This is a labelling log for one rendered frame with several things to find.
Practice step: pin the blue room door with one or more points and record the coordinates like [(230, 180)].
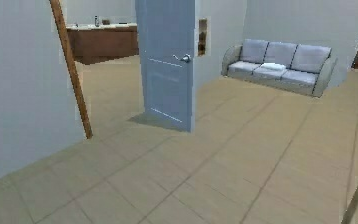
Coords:
[(167, 66)]

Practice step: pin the brown kitchen counter cabinet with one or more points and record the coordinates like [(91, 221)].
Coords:
[(103, 43)]

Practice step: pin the grey three-seat sofa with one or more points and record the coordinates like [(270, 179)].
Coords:
[(280, 65)]

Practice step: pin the small dark bowl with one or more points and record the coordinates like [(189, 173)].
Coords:
[(106, 22)]

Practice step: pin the small clear bottle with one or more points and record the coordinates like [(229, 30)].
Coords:
[(96, 21)]

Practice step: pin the brown wooden door frame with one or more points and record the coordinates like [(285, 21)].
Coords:
[(72, 70)]

